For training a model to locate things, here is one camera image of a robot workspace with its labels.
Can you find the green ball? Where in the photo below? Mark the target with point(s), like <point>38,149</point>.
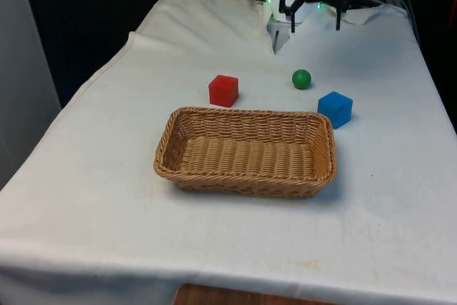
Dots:
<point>301,79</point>

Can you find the blue cube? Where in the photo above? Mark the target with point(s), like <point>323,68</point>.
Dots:
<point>333,108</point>

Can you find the wicker basket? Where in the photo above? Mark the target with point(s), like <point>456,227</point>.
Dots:
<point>246,155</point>

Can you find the red cube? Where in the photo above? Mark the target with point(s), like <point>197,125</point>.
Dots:
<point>223,92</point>

